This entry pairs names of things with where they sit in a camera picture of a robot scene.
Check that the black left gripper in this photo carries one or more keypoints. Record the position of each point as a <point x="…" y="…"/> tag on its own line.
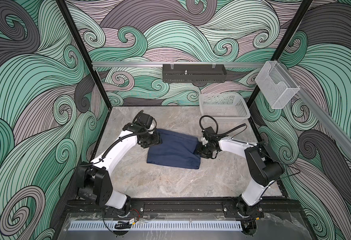
<point x="157" y="140"/>

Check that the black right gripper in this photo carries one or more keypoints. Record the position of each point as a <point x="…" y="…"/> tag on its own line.
<point x="198" y="149"/>

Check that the dark blue denim trousers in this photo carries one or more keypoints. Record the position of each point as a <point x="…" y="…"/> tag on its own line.
<point x="176" y="150"/>

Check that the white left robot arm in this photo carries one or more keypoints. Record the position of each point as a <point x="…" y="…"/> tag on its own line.
<point x="93" y="179"/>

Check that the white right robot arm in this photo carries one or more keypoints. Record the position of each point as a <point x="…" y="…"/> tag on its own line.
<point x="263" y="167"/>

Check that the white perforated plastic basket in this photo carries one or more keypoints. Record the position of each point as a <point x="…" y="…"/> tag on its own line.
<point x="224" y="107"/>

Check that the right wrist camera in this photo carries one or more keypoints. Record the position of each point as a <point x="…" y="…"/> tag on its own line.
<point x="209" y="133"/>

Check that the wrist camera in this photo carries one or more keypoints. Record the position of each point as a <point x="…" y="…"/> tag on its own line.
<point x="145" y="120"/>
<point x="209" y="133"/>

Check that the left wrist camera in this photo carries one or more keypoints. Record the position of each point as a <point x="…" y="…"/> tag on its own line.
<point x="145" y="120"/>

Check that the black perforated wall tray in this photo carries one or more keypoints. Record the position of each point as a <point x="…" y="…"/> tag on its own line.
<point x="194" y="73"/>

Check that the clear plastic wall bin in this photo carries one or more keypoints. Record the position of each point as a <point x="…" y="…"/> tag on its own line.
<point x="276" y="84"/>

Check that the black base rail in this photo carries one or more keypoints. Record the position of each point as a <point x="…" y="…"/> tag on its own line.
<point x="228" y="207"/>

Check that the white slotted cable duct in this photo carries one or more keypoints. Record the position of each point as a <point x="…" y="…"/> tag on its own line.
<point x="159" y="226"/>

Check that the black corner frame post left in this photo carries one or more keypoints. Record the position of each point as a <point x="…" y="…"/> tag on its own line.
<point x="82" y="49"/>

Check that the black corner frame post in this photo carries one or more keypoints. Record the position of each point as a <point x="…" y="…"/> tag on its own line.
<point x="82" y="49"/>
<point x="292" y="26"/>

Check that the black corner frame post right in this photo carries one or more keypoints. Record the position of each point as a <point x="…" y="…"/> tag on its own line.
<point x="292" y="26"/>

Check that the aluminium right wall rail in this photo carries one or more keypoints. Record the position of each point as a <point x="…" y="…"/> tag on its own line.
<point x="329" y="100"/>

